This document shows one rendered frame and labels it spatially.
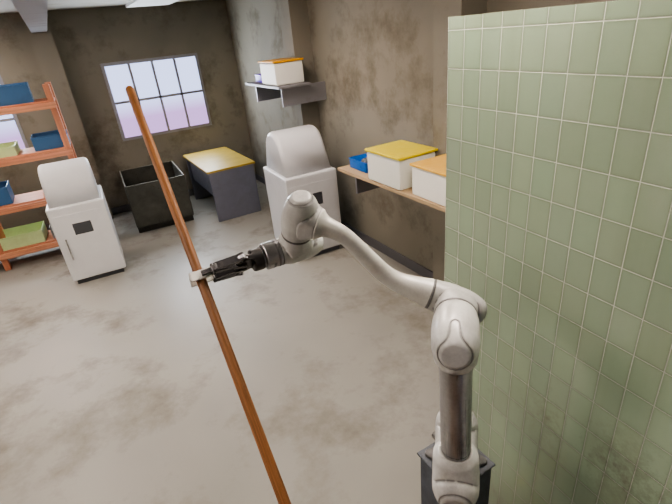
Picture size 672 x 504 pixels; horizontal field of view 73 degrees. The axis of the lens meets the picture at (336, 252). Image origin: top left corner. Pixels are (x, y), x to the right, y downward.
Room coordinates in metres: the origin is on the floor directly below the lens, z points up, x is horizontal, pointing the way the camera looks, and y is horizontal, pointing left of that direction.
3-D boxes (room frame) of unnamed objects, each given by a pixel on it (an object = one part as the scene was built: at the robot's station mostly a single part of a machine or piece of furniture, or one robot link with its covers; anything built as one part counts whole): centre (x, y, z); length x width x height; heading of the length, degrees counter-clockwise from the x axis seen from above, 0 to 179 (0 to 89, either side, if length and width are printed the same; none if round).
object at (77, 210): (5.54, 3.18, 0.73); 0.78 x 0.67 x 1.47; 28
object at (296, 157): (5.56, 0.36, 0.78); 0.82 x 0.71 x 1.57; 28
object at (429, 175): (3.47, -0.95, 1.43); 0.49 x 0.41 x 0.27; 28
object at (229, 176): (7.60, 1.83, 0.42); 1.53 x 0.78 x 0.83; 28
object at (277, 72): (6.06, 0.44, 2.18); 0.49 x 0.40 x 0.28; 28
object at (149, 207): (7.25, 2.85, 0.39); 1.20 x 0.94 x 0.79; 28
